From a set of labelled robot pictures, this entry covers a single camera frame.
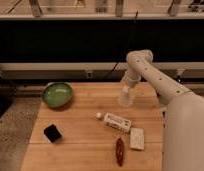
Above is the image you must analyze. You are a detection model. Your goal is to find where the black eraser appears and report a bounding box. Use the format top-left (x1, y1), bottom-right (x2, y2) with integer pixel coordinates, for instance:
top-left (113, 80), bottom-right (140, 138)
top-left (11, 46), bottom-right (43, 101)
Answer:
top-left (44, 124), bottom-right (62, 143)

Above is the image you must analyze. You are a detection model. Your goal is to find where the white tube with label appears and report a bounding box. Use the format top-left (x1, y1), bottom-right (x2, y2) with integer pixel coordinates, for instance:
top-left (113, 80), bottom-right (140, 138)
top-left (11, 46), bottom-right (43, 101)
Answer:
top-left (96, 112), bottom-right (131, 133)

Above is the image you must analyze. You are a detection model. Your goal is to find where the white rectangular block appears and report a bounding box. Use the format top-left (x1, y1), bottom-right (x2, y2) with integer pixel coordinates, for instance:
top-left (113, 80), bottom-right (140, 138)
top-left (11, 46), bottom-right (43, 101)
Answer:
top-left (130, 128), bottom-right (144, 150)

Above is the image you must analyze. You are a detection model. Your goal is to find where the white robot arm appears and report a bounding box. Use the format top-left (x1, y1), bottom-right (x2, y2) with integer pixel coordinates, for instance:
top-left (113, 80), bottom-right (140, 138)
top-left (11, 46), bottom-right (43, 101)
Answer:
top-left (125, 50), bottom-right (204, 171)

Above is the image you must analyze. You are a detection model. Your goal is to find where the wooden table board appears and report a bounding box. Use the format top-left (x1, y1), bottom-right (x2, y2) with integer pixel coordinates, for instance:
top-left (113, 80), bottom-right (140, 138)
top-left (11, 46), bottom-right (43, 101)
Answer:
top-left (21, 82), bottom-right (163, 171)

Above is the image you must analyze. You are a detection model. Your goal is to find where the dried red chili pepper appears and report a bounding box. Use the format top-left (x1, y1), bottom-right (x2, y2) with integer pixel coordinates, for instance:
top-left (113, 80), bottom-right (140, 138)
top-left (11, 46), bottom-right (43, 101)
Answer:
top-left (115, 138), bottom-right (124, 166)

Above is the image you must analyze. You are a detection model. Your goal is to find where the black equipment at left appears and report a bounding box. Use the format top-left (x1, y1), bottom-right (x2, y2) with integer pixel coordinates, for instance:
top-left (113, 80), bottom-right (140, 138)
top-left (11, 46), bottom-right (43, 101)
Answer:
top-left (0, 72), bottom-right (16, 118)

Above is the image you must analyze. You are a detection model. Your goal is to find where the green bowl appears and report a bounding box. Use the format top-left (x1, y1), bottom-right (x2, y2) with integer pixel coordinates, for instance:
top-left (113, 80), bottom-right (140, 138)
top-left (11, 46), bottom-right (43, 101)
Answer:
top-left (42, 82), bottom-right (73, 108)

